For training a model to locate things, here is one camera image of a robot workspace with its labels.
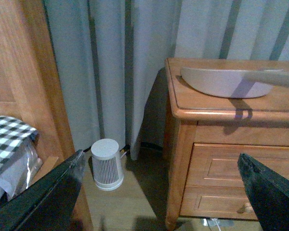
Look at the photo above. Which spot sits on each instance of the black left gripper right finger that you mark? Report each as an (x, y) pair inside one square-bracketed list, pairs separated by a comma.
[(268, 193)]

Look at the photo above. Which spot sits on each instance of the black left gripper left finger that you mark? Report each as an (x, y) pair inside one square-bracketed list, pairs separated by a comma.
[(16, 214)]

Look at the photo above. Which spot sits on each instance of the grey plastic dustpan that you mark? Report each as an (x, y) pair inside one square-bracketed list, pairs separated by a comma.
[(234, 84)]

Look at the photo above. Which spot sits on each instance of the plastic wrapped mattress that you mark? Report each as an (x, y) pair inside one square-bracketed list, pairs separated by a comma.
[(18, 173)]

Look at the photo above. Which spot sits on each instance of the white cylindrical air purifier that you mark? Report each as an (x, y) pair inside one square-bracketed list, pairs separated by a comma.
[(106, 162)]

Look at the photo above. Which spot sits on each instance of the black white checkered bedsheet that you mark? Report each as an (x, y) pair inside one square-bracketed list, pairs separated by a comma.
[(13, 132)]

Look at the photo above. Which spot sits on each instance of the wooden nightstand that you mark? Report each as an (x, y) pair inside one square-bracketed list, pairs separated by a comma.
[(204, 136)]

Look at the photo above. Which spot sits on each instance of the wooden headboard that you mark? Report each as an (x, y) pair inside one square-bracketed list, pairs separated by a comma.
[(29, 83)]

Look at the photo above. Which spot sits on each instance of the grey curtain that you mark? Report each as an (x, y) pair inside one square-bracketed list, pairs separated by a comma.
[(110, 54)]

